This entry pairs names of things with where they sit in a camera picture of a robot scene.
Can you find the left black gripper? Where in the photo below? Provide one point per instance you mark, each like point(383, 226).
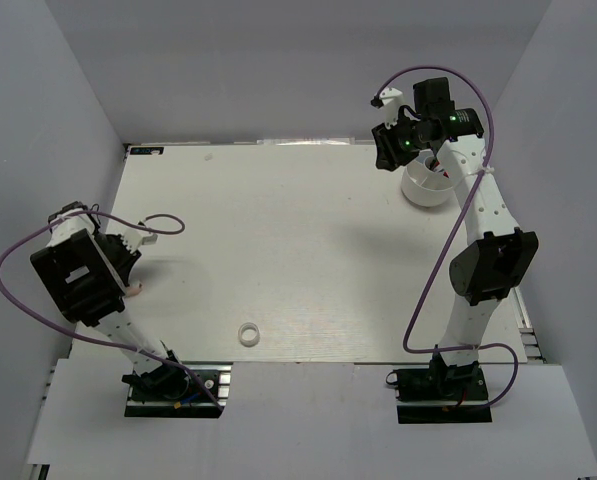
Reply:
point(124, 265)

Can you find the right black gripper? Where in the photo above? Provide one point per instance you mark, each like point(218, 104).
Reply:
point(388, 158)

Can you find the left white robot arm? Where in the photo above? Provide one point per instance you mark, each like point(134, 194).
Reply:
point(86, 273)

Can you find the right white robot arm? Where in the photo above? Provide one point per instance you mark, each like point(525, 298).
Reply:
point(498, 251)

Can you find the pink white correction tape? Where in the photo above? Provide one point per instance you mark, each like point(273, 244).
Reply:
point(133, 290)

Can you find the white round divided container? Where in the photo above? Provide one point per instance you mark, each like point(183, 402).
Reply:
point(423, 187)

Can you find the white tape roll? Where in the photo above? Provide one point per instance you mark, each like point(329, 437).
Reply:
point(249, 334)

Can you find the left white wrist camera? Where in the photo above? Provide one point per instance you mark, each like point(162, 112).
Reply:
point(134, 238)

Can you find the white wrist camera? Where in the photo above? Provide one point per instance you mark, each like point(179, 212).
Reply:
point(390, 100)
point(134, 238)

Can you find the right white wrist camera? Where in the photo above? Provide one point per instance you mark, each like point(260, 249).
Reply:
point(390, 100)

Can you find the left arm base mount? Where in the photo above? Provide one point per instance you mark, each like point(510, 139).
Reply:
point(178, 397)

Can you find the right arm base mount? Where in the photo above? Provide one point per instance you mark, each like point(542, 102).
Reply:
point(440, 394)

